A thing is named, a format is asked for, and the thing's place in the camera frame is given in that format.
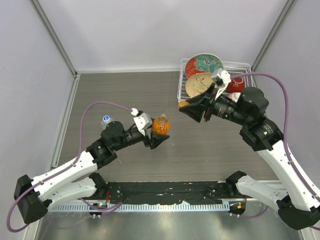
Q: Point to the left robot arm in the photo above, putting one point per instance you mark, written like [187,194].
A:
[77,178]

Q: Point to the white slotted cable duct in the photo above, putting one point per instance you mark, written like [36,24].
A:
[126,208]

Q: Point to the pink patterned bowl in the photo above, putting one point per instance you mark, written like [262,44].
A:
[234,96]

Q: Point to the red and teal plate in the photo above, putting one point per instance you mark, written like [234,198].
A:
[202,63]

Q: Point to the orange juice bottle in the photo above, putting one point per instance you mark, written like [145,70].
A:
[161,125]

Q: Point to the clear plastic water bottle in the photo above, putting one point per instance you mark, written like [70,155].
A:
[104,125]

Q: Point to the red bowl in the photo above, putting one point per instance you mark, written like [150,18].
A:
[236,85]

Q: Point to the cream floral plate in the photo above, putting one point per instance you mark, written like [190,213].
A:
[198,84]

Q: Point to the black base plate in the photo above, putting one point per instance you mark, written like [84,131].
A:
[167,193]

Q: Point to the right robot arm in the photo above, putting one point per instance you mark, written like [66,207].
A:
[297,205]

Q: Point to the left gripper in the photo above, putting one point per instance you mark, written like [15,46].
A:
[155,139]

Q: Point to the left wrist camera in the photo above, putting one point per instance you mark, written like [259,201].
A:
[142,120]

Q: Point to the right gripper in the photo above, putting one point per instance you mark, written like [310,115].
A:
[196,108]

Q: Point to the orange bottle cap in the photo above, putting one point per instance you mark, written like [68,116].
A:
[182,104]

